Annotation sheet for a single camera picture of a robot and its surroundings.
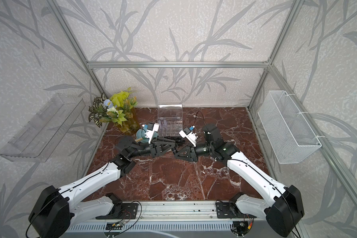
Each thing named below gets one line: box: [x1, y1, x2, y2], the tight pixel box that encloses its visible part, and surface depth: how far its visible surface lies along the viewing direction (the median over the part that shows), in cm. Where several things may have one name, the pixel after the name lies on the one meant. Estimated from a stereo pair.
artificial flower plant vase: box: [88, 86, 141, 134], surface depth 90 cm
